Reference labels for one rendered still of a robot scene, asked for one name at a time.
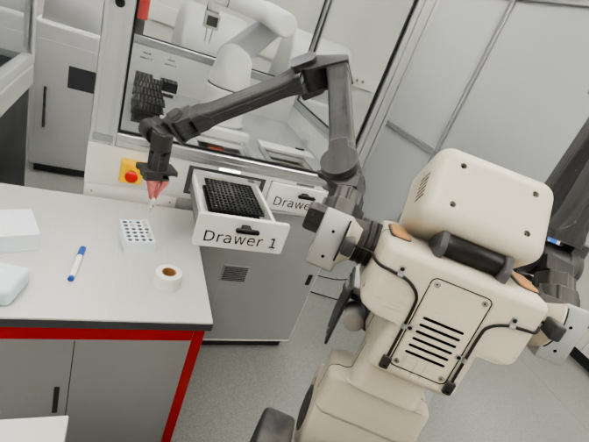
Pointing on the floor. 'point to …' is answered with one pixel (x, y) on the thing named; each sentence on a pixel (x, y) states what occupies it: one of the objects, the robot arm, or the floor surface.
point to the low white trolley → (101, 319)
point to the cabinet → (244, 277)
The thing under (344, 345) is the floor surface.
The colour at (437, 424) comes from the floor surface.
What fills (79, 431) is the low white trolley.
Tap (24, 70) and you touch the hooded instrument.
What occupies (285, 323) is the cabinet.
